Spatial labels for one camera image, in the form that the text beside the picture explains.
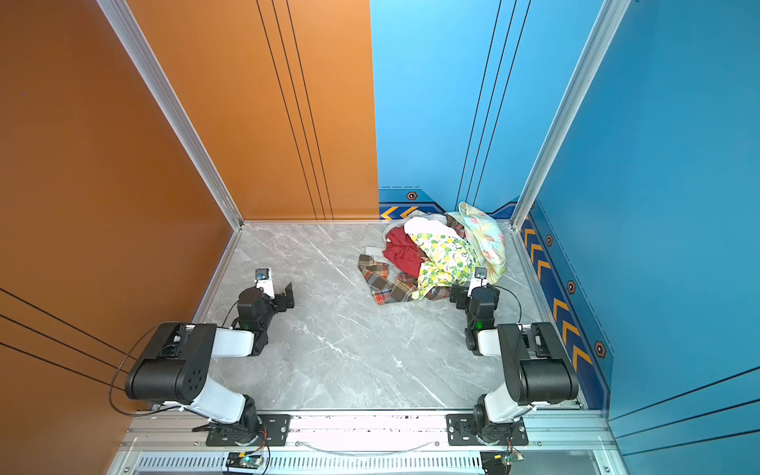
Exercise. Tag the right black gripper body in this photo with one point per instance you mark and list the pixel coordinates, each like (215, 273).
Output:
(462, 297)

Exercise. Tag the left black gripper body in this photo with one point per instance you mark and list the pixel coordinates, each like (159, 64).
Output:
(279, 300)

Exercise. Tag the plaid brown red cloth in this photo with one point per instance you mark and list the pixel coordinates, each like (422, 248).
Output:
(387, 289)

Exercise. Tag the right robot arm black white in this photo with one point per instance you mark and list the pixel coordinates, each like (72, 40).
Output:
(536, 369)

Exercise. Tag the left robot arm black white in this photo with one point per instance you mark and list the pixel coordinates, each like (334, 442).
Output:
(174, 370)

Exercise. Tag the yellow green lemon print cloth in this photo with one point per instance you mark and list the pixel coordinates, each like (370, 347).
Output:
(450, 261)

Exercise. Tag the pastel floral cloth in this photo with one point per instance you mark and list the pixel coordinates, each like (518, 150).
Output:
(487, 239)

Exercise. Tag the grey white cloth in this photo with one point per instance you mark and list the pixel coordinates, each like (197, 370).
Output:
(423, 223)

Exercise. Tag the left green circuit board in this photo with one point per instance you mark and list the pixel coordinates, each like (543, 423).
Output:
(244, 462)

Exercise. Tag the right circuit board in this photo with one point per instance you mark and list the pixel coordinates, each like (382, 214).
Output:
(500, 462)

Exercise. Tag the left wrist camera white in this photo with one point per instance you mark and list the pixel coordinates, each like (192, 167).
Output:
(264, 282)

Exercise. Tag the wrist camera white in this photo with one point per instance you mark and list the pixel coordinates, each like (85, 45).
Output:
(478, 280)
(264, 282)

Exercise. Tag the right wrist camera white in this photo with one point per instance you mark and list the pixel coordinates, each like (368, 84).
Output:
(478, 280)

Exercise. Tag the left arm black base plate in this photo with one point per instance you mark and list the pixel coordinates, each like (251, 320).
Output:
(271, 430)

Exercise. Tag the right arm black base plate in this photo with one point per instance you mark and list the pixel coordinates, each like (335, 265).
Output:
(464, 429)

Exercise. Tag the aluminium front rail frame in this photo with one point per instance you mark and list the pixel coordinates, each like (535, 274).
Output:
(374, 442)

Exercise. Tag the right aluminium corner post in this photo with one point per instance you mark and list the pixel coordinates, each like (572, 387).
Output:
(592, 55)

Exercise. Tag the aluminium corner post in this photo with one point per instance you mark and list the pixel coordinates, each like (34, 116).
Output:
(128, 31)
(592, 55)

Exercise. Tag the left aluminium corner post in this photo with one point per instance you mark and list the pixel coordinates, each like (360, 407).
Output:
(128, 31)

